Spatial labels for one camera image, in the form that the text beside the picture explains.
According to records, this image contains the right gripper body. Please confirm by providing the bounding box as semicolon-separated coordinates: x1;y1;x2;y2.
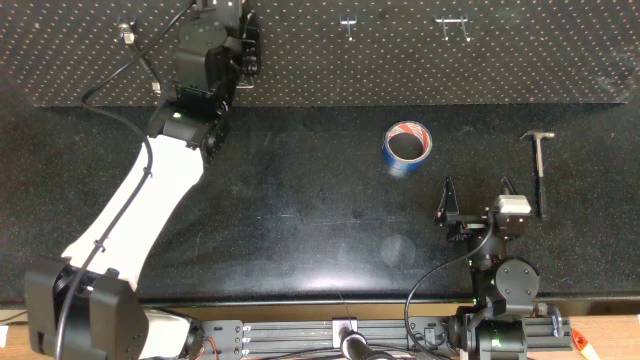
439;213;496;243

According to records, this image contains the hammer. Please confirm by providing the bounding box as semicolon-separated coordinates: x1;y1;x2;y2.
519;129;556;222

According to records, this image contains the roll of blue tape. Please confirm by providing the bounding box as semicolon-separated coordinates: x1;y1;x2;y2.
382;120;434;175

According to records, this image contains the wrench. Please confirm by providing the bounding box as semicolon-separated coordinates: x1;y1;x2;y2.
118;22;164;96

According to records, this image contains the black pegboard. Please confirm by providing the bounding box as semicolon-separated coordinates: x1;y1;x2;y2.
0;0;640;108

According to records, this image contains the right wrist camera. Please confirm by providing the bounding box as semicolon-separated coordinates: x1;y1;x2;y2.
492;194;533;217

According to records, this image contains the black cable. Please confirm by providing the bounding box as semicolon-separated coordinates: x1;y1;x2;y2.
52;2;196;360
403;212;496;360

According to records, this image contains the mounting rail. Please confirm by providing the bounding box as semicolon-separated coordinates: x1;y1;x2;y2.
189;304;574;360

